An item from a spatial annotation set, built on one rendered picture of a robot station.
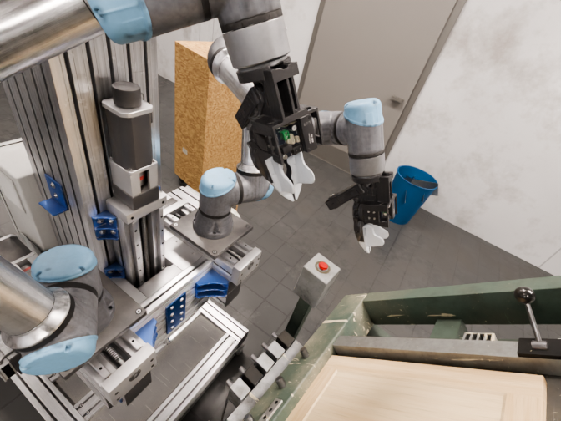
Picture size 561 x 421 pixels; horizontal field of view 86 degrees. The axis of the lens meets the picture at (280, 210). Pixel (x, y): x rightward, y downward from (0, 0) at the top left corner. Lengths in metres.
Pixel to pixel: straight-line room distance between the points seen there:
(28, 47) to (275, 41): 0.31
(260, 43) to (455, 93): 3.25
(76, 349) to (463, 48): 3.45
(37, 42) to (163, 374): 1.52
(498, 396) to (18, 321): 0.90
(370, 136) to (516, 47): 2.94
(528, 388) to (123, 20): 0.89
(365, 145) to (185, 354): 1.46
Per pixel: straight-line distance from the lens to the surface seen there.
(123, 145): 0.82
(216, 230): 1.12
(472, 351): 0.92
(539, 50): 3.53
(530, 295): 0.86
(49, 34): 0.52
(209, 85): 2.35
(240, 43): 0.39
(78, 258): 0.80
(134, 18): 0.38
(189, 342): 1.83
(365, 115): 0.64
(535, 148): 3.69
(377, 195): 0.70
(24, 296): 0.65
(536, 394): 0.84
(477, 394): 0.86
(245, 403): 1.18
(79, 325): 0.72
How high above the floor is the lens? 1.85
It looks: 38 degrees down
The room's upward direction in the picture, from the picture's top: 16 degrees clockwise
